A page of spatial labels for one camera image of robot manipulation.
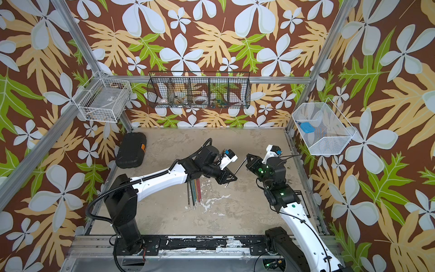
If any black plastic tool case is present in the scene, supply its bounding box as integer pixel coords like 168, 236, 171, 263
115, 132, 147, 169

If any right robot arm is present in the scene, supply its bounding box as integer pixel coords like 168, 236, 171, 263
246, 154, 353, 272

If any white wire basket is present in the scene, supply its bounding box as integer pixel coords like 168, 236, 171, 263
77, 78, 132, 123

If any white mesh corner basket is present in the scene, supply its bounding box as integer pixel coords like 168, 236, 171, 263
292, 99, 357, 156

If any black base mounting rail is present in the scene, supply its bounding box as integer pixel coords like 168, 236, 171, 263
111, 235, 276, 257

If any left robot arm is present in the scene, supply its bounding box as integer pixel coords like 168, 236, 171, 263
86, 139, 237, 255

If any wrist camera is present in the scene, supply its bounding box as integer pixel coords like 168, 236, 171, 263
219, 150, 238, 170
262, 145, 282, 164

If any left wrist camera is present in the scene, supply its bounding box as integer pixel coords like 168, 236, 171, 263
219, 150, 238, 170

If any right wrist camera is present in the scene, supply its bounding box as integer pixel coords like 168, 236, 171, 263
262, 145, 282, 164

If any blue object in basket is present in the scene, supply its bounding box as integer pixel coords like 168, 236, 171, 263
299, 122, 316, 134

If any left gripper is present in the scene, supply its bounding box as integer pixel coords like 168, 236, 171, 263
202, 164, 239, 185

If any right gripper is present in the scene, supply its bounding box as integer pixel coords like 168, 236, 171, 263
247, 153, 275, 192

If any bundle of coloured pencils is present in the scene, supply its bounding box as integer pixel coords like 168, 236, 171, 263
187, 179, 203, 209

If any black wire basket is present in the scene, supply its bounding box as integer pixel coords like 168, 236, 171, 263
145, 71, 251, 109

